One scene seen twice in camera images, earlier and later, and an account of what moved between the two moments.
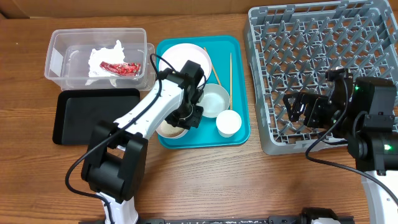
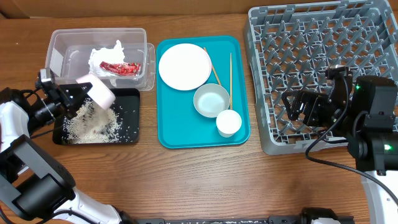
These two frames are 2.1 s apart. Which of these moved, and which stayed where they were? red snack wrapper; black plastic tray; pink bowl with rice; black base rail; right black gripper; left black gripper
Moved: left black gripper; pink bowl with rice
Stayed: red snack wrapper; right black gripper; black base rail; black plastic tray
